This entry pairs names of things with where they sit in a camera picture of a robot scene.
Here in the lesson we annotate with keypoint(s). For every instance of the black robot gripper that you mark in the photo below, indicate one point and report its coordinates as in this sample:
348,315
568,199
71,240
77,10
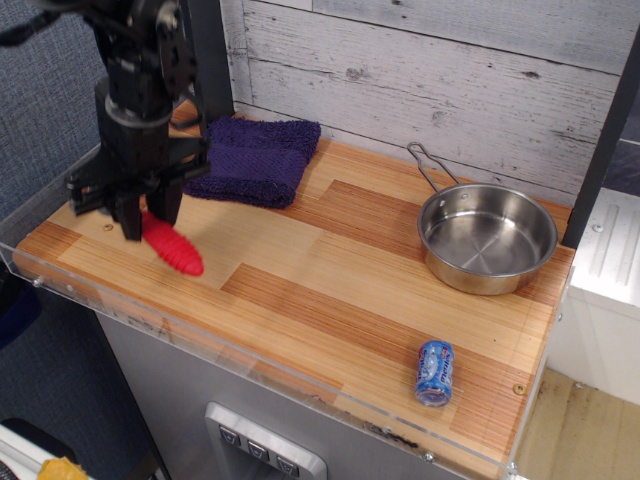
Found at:
136,157

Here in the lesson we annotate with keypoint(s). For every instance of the red handled metal spoon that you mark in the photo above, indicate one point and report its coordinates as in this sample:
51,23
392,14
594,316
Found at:
172,247

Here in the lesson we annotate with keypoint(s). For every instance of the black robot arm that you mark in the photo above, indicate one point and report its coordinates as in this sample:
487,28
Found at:
149,68

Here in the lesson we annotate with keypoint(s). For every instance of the silver steel pot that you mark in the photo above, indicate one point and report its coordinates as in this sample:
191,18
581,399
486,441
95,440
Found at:
480,238

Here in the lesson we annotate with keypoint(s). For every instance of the folded purple towel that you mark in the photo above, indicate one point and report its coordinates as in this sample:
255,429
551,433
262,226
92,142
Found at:
259,163

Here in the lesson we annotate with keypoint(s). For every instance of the clear acrylic table guard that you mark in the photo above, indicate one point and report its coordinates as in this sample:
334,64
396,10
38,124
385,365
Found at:
344,260

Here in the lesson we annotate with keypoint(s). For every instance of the silver toy fridge cabinet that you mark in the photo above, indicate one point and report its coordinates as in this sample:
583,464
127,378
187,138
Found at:
349,405

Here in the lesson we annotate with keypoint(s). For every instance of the silver dispenser button panel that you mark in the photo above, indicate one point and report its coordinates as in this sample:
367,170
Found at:
247,450

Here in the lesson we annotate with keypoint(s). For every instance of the yellow object bottom left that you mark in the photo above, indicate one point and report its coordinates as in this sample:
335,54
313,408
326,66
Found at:
61,469

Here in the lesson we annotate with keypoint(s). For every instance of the blue gum bottle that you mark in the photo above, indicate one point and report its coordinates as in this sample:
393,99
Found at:
434,378

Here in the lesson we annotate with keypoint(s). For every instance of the white appliance at right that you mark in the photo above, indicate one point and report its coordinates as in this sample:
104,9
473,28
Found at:
595,340

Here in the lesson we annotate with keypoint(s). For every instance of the dark grey vertical post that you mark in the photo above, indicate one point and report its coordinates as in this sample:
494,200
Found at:
205,29

